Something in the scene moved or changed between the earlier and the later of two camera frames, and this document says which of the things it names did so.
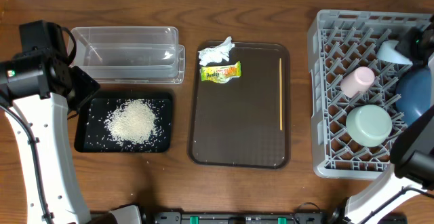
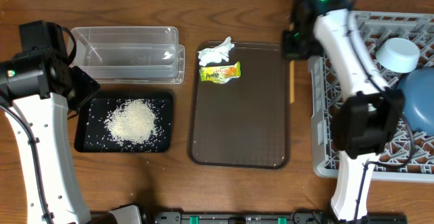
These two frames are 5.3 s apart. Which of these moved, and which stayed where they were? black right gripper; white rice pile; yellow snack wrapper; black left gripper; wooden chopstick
Moved: wooden chopstick; black right gripper
Stayed: black left gripper; yellow snack wrapper; white rice pile
